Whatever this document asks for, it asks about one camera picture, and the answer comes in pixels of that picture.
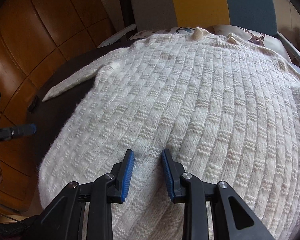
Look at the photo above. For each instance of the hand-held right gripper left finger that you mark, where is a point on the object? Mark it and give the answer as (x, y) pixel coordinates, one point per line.
(128, 177)

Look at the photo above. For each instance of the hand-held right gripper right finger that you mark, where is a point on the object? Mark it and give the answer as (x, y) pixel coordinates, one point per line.
(168, 177)

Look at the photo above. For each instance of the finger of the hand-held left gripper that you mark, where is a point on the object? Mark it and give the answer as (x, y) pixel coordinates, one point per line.
(22, 130)

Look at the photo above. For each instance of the cream knit sweater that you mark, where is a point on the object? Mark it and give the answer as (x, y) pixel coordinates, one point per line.
(190, 105)

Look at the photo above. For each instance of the wooden wardrobe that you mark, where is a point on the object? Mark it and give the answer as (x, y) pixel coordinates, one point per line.
(40, 30)

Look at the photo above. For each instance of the geometric print pillow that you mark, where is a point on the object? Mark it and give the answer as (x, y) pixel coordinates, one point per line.
(140, 33)

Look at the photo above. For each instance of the deer print pillow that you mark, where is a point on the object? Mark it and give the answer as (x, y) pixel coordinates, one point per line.
(252, 36)

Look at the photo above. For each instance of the grey yellow blue sofa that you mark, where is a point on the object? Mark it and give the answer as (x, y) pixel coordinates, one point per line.
(202, 2)

